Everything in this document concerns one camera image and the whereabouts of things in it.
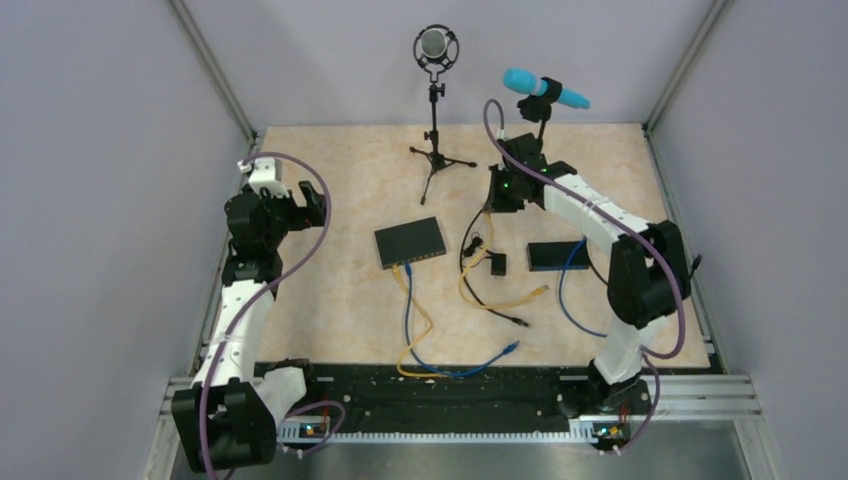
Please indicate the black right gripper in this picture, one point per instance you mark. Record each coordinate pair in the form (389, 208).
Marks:
(497, 204)

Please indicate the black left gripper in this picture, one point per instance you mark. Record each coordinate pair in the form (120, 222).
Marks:
(311, 214)

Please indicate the black network switch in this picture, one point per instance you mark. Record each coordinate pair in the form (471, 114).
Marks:
(555, 256)
(410, 242)

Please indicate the blue microphone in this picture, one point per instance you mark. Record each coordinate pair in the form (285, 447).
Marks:
(540, 94)

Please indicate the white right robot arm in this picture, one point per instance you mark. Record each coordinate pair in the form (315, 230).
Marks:
(480, 265)

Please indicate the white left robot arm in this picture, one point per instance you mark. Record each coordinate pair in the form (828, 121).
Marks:
(223, 423)

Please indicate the black power adapter left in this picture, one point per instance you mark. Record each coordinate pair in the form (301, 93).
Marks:
(498, 264)

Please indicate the black tripod microphone stand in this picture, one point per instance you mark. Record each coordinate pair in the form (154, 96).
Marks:
(437, 160)

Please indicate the silver condenser microphone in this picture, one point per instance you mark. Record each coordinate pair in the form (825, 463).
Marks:
(436, 46)

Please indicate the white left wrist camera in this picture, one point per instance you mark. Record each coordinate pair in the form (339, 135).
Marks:
(264, 177)

